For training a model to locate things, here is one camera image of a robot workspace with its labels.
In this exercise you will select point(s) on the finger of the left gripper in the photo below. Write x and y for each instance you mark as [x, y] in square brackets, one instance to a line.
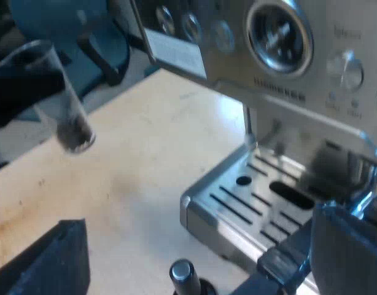
[19, 92]

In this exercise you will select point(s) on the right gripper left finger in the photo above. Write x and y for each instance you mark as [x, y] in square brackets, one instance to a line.
[59, 264]

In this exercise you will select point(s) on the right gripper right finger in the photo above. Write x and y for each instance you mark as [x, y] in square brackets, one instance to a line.
[351, 258]

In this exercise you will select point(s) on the clear measuring glass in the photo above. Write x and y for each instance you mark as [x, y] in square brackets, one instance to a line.
[72, 123]

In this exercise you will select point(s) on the steel espresso machine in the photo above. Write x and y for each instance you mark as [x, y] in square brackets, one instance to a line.
[268, 92]

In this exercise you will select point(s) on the blue office chair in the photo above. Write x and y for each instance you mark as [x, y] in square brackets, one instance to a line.
[93, 37]

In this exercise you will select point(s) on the small black tamper with knob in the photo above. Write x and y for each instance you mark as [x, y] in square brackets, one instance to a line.
[184, 275]

